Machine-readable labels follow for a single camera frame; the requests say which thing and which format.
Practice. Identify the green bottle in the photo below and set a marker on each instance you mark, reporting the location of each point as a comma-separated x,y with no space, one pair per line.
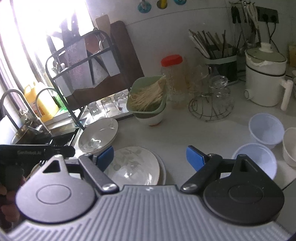
59,99

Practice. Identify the white ceramic bowl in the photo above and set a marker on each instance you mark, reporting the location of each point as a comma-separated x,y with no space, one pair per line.
290,146

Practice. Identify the yellow suction hook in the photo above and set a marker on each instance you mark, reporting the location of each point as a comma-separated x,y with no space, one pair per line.
161,3

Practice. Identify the green chopstick holder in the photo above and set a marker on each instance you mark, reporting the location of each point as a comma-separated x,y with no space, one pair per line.
223,68

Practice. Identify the wooden spatula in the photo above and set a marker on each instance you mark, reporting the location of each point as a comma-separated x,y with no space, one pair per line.
104,23

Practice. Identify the floral ceramic plate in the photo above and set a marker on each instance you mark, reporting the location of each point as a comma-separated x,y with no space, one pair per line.
134,164

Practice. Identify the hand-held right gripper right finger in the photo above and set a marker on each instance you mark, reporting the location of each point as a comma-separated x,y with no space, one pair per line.
193,157

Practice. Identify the dark wooden cutting board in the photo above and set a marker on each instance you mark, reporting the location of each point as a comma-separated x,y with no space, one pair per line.
130,58

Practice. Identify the bundle of chopsticks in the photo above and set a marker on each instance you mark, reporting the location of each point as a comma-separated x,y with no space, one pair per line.
212,44

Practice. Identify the grey kitchen faucet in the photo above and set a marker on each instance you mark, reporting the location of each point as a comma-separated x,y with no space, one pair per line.
13,95

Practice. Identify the blue suction hook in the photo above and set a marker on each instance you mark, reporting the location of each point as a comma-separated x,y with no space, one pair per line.
143,5

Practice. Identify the pale shredded vegetables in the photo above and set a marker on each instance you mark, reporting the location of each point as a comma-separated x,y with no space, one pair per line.
146,95

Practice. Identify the black wall socket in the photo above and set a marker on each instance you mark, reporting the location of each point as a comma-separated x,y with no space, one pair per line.
268,15

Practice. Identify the tan box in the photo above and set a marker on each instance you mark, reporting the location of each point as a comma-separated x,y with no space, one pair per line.
292,54

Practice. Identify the clear glass cup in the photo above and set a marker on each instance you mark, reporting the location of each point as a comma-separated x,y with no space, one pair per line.
219,88
199,74

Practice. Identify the green colander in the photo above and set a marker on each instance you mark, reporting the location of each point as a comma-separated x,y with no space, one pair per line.
143,111

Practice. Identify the stainless steel pot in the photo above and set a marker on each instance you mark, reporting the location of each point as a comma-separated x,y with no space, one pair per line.
25,135

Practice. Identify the grey plate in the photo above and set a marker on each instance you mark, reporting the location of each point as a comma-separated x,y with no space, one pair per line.
163,172

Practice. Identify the floral ceramic bowl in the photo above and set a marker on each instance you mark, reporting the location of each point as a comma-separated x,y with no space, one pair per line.
98,135

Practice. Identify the hanging white utensil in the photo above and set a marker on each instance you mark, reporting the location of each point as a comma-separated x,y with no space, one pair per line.
253,14

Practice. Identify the translucent white plastic bowl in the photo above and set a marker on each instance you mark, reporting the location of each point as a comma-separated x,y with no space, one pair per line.
266,129
254,157

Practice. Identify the white electric cooker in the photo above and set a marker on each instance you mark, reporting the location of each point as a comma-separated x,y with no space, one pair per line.
263,81

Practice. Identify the small steel cleaver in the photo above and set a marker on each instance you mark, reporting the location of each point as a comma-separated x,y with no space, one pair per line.
108,61

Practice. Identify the black knife rack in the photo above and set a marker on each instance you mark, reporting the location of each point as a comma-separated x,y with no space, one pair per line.
54,69

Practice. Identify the person's left hand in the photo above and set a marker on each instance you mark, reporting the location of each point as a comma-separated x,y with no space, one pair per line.
8,201

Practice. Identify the large steel cleaver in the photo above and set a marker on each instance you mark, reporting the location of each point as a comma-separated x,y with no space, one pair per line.
77,67

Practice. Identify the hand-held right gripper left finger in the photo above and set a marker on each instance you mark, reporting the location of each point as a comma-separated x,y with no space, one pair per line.
105,158

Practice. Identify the red lid plastic jar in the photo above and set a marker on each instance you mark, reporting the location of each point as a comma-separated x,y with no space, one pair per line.
174,81

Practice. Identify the yellow detergent bottle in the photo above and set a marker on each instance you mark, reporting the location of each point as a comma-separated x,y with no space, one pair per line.
45,104

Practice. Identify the white bowl with red base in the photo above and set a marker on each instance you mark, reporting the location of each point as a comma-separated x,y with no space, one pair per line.
151,119

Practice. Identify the hanging black utensil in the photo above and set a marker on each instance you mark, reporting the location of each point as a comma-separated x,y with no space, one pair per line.
235,15

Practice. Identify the clear drinking glass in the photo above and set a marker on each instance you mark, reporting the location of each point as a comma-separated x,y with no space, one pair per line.
94,110
108,106
121,102

